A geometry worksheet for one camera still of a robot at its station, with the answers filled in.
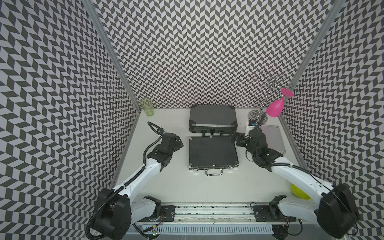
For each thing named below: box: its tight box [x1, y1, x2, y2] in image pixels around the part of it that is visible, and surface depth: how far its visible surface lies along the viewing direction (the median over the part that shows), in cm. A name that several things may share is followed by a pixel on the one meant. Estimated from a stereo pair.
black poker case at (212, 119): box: [188, 104, 238, 136], surface depth 103 cm
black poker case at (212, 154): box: [188, 136, 239, 176], surface depth 91 cm
